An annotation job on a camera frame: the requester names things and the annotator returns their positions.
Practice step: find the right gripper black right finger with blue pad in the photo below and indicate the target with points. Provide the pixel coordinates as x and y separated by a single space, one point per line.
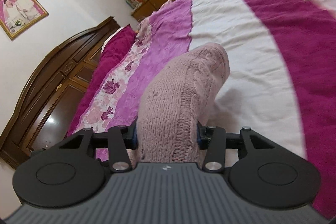
257 169

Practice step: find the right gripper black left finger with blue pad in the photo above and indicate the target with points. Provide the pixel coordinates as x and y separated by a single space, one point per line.
75 169

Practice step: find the pink knitted sweater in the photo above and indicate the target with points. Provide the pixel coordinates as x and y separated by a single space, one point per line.
179 98

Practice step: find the dark wooden headboard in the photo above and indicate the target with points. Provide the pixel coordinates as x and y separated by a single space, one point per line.
48 102

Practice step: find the magenta pillow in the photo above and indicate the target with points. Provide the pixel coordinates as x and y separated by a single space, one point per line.
114 49

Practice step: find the striped magenta white bedspread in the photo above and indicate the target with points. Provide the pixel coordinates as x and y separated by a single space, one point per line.
282 81

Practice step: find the framed wedding photo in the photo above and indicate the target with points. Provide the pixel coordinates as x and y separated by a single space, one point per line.
19 15

